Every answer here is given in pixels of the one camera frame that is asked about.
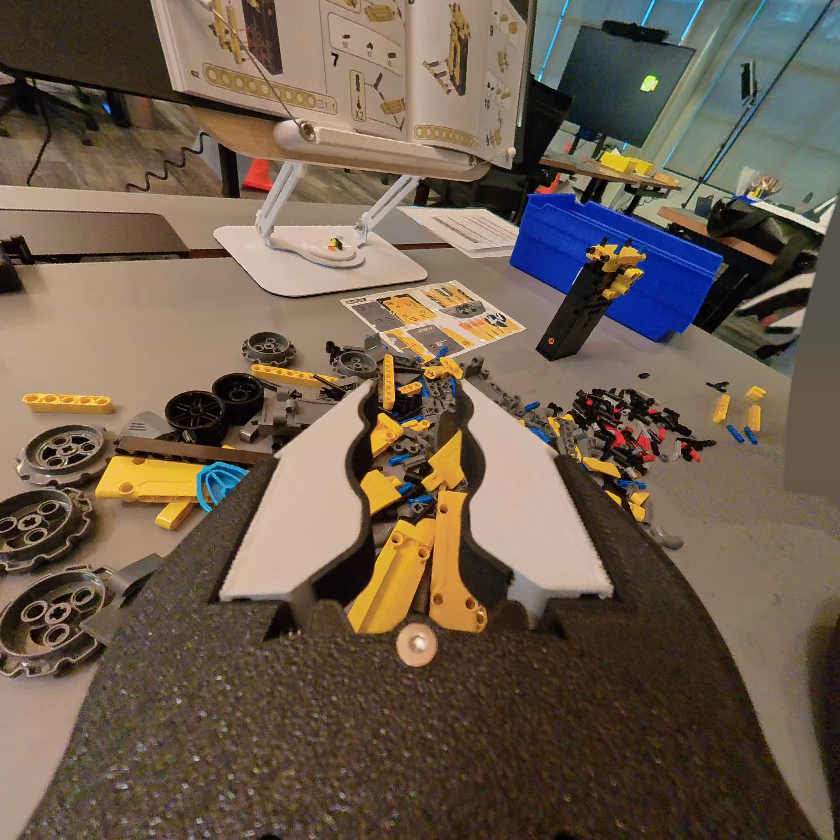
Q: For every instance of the pile of black red pins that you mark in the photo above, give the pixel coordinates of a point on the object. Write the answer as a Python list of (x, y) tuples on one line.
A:
[(630, 426)]

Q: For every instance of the black panel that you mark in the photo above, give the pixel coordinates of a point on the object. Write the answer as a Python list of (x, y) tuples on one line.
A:
[(79, 39)]

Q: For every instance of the white book stand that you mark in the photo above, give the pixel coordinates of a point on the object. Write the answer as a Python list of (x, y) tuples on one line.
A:
[(367, 269)]

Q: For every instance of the light blue building piece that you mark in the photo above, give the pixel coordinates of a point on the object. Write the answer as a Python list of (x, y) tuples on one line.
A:
[(216, 482)]

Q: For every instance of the yellow box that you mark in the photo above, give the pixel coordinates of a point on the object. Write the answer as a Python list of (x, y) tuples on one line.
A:
[(627, 164)]

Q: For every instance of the yellow five-hole beam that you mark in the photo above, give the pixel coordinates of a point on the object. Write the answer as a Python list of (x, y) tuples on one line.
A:
[(65, 402)]

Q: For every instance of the pile of yellow grey building pieces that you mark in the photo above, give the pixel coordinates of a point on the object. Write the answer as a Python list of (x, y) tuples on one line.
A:
[(388, 380)]

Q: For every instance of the black bag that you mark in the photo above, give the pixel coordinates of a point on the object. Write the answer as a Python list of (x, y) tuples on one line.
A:
[(741, 220)]

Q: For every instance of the open instruction booklet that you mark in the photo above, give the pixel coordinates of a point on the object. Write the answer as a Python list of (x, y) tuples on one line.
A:
[(367, 65)]

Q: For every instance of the grey wedge panel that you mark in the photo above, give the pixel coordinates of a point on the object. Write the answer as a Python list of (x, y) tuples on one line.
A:
[(141, 426)]

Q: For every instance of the yellow grey sticker sheet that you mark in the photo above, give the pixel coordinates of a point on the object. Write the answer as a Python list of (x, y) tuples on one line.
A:
[(407, 312)]

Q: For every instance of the blue storage bin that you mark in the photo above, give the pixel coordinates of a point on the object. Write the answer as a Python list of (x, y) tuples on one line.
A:
[(656, 289)]

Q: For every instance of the dark grey flat panel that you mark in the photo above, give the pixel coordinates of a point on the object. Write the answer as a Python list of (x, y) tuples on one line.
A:
[(121, 597)]

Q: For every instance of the small yellow curved piece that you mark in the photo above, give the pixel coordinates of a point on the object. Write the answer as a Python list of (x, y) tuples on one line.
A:
[(754, 418), (756, 392), (722, 407)]

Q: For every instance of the black monitor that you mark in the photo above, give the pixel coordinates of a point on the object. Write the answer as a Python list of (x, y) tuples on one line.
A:
[(623, 85)]

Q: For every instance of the white printed paper sheet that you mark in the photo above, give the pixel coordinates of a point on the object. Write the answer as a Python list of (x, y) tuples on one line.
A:
[(459, 229)]

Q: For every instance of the black hub device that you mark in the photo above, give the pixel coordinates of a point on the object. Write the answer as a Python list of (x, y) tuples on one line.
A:
[(10, 272)]

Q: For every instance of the black tire wheel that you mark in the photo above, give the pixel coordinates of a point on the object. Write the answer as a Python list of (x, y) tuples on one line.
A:
[(239, 390), (197, 407)]

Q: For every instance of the long black beam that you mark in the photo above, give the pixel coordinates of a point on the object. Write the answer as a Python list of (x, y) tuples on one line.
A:
[(190, 451)]

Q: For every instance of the black webcam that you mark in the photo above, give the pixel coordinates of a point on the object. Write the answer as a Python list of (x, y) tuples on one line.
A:
[(633, 29)]

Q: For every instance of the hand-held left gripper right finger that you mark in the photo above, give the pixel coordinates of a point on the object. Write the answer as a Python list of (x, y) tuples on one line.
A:
[(531, 512)]

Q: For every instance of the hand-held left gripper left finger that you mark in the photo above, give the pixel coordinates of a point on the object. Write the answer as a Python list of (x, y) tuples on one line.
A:
[(308, 512)]

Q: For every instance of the wooden office desk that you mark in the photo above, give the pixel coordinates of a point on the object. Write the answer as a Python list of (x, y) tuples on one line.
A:
[(695, 226), (590, 172)]

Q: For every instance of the black yellow assembled model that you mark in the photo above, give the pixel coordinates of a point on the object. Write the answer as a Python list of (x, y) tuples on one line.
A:
[(577, 315)]

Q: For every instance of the orange traffic cone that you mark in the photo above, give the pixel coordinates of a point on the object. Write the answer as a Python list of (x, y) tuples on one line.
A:
[(258, 176)]

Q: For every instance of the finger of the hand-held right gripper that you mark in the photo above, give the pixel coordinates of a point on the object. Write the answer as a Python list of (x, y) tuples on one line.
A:
[(784, 334), (784, 292)]

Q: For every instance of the small grey sprocket wheel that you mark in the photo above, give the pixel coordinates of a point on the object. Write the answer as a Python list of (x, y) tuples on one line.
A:
[(358, 364), (269, 344)]

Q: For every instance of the long yellow panel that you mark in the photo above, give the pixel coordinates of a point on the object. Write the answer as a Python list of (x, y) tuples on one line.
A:
[(148, 479)]

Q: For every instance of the large grey sprocket wheel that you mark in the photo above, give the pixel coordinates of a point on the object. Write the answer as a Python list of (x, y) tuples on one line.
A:
[(56, 620), (62, 453), (39, 528)]

